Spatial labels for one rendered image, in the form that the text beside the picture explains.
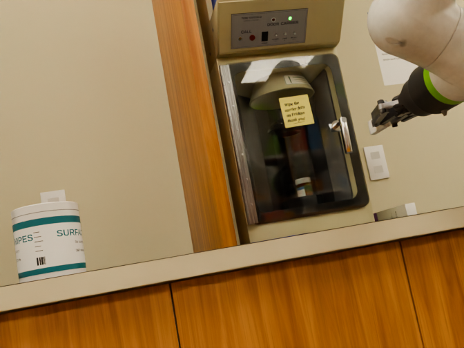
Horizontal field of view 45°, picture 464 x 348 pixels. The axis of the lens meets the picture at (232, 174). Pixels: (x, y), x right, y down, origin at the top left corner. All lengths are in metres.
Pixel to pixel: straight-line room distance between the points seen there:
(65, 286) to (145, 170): 0.82
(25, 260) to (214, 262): 0.37
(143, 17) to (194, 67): 0.65
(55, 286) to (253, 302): 0.34
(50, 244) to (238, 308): 0.38
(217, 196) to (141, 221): 0.54
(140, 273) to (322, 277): 0.34
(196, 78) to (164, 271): 0.49
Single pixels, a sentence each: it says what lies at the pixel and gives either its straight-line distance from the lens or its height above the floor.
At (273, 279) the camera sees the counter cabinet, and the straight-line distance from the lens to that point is 1.05.
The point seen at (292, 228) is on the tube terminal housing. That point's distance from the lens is 1.35.
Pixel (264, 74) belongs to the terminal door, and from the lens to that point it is 1.41.
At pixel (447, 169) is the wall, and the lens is 2.07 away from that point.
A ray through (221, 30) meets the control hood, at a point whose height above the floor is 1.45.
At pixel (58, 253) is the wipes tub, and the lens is 1.13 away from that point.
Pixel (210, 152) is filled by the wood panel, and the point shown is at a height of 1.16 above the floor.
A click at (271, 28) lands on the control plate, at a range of 1.40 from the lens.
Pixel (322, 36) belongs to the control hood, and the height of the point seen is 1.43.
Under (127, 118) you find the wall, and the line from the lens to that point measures 1.79.
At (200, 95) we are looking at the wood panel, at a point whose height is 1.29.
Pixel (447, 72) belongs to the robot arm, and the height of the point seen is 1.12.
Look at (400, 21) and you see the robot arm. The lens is 0.85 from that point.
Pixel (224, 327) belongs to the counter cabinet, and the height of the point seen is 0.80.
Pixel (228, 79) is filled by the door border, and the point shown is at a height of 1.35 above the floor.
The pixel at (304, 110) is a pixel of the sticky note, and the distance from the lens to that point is 1.40.
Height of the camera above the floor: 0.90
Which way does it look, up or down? 9 degrees up
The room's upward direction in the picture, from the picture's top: 10 degrees counter-clockwise
